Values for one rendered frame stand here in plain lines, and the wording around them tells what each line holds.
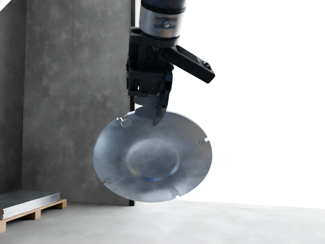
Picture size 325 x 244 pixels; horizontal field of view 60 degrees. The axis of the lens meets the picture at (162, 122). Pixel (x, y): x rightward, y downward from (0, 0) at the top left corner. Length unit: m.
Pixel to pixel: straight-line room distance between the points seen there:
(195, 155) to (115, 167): 0.20
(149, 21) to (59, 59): 4.75
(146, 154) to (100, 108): 3.96
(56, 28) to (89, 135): 1.95
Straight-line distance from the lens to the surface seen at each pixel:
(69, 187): 4.94
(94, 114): 4.66
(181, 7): 0.47
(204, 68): 0.53
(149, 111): 0.57
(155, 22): 0.47
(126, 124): 0.62
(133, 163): 0.70
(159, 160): 0.69
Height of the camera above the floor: 1.01
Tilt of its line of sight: 3 degrees up
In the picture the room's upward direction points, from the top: straight up
